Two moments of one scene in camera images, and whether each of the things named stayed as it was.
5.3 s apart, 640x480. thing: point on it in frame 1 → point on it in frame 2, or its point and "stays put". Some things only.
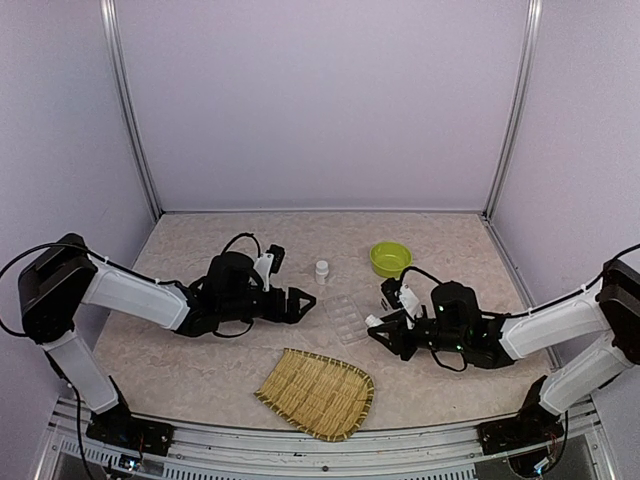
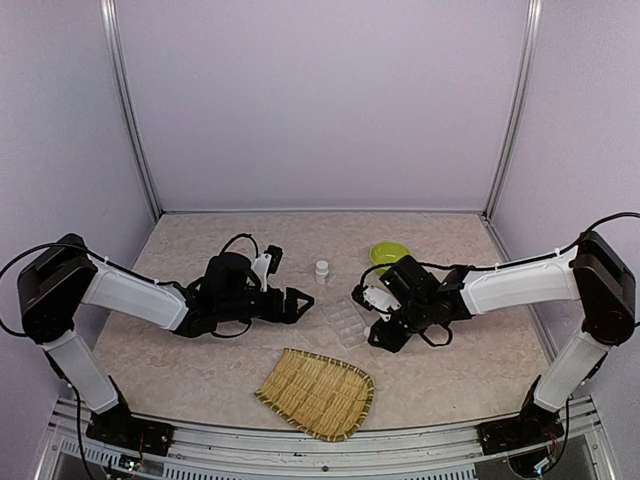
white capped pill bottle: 321,272 stays put
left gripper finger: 293,310 stays put
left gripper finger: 293,300 stays put
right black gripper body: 428,346 → 401,337
